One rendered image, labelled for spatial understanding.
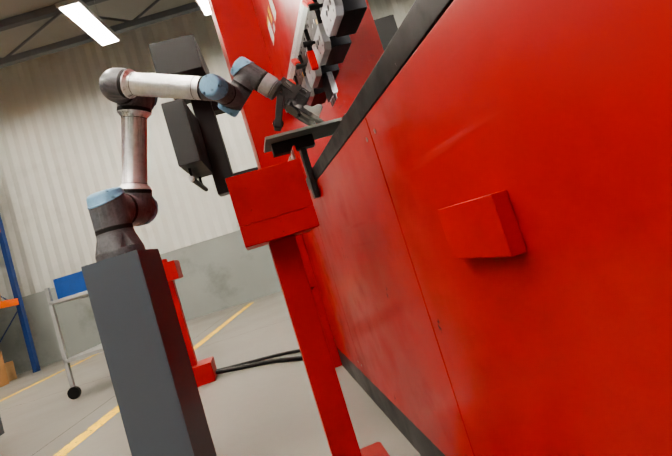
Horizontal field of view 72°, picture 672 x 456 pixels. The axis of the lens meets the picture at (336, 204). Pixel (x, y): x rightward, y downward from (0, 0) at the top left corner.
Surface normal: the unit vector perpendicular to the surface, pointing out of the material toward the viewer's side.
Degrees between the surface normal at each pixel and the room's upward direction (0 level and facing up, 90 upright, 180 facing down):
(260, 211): 90
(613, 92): 90
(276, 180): 90
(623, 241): 90
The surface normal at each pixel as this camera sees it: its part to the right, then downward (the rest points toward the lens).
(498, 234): -0.94, 0.28
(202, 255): 0.01, -0.07
